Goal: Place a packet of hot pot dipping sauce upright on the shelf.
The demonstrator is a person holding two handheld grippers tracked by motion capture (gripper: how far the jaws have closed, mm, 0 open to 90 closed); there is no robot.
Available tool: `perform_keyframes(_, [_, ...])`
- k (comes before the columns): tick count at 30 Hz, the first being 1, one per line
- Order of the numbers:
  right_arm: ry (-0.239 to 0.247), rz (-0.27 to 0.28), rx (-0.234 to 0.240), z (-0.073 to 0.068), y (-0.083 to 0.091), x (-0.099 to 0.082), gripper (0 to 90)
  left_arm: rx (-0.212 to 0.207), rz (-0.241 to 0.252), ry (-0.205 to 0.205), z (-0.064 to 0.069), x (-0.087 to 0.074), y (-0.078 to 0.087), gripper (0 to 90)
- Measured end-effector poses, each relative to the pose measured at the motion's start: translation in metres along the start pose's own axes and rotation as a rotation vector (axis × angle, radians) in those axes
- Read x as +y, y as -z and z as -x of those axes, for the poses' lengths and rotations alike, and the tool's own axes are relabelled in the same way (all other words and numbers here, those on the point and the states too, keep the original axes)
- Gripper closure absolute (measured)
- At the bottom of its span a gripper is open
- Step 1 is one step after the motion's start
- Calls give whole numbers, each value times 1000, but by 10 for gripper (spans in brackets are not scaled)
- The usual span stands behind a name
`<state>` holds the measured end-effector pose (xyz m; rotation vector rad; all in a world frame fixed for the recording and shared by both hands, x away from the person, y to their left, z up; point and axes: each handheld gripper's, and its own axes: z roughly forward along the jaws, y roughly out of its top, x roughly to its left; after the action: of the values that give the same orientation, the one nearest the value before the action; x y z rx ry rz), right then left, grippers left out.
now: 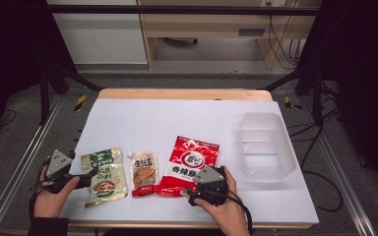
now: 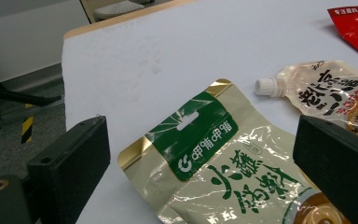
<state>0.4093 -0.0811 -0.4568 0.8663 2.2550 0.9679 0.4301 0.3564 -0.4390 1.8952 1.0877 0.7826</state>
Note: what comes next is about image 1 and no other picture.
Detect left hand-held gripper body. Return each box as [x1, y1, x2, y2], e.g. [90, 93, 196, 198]
[44, 148, 92, 195]

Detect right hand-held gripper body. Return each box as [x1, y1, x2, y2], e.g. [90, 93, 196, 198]
[190, 164, 230, 207]

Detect green gold sauce pouch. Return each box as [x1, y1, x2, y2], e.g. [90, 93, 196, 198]
[80, 147, 129, 208]

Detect red white seasoning packet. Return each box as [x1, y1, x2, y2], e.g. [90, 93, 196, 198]
[157, 135, 221, 198]

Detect small spout sauce pouch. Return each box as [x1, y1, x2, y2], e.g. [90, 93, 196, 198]
[127, 150, 159, 198]

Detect clear plastic container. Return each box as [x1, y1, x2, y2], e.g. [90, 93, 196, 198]
[237, 112, 297, 182]

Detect person's right hand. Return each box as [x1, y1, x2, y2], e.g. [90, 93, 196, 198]
[180, 165, 252, 236]

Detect person's left hand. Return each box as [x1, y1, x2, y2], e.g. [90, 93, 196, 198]
[32, 163, 81, 219]

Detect yellow black tape strip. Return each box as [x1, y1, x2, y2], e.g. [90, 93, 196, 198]
[73, 94, 88, 112]
[283, 95, 303, 111]

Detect black metal stand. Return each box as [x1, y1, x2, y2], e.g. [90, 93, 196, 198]
[262, 65, 324, 129]
[38, 63, 102, 126]

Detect dark curtain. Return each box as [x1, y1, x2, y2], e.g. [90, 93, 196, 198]
[299, 0, 378, 201]
[0, 0, 77, 148]

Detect white cabinet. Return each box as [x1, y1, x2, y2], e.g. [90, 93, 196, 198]
[46, 0, 149, 66]

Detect dark chair base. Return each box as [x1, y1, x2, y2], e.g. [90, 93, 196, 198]
[161, 36, 199, 46]

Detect light wooden desk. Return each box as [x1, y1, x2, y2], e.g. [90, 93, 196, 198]
[137, 0, 323, 71]

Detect black horizontal bar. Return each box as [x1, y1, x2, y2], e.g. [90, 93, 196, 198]
[45, 4, 321, 17]

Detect white power strip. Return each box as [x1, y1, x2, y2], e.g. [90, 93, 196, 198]
[260, 0, 286, 8]

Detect aluminium frame rail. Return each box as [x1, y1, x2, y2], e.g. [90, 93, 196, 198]
[0, 94, 63, 236]
[299, 96, 377, 236]

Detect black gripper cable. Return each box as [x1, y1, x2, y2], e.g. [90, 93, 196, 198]
[220, 190, 254, 236]
[28, 185, 47, 218]

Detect black floor cable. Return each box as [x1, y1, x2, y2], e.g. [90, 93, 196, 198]
[288, 107, 344, 212]

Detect thin black hanging cables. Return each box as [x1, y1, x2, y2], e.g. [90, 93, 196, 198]
[268, 14, 301, 70]

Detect grey drawer handle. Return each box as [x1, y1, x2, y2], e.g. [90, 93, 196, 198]
[238, 29, 266, 36]

